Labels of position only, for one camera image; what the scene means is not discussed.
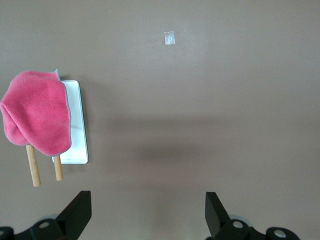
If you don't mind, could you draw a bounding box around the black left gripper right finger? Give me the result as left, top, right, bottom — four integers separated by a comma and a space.
205, 191, 301, 240

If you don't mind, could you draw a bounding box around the pink microfibre cloth grey edge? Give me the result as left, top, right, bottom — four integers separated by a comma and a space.
0, 68, 73, 157

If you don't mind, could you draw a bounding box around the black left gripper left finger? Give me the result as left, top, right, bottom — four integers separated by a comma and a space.
0, 190, 92, 240

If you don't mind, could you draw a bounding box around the white rack with wooden rods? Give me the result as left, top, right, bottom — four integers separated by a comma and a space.
25, 79, 90, 188

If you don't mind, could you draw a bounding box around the small clear tape piece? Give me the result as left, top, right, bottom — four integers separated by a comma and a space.
164, 31, 176, 46

